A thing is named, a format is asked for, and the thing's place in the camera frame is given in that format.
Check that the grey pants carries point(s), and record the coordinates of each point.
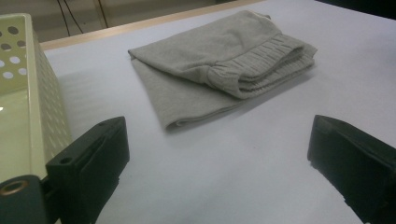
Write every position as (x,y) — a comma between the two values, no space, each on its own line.
(218,49)

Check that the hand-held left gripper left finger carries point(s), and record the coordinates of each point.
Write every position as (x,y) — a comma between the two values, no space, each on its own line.
(93,155)

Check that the pale yellow perforated plastic basket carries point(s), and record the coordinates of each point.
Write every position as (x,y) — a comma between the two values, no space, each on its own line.
(34,102)

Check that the wooden table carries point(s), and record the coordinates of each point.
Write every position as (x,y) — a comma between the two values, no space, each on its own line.
(124,28)

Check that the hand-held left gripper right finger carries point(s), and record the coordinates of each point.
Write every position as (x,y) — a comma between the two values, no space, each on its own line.
(355,155)

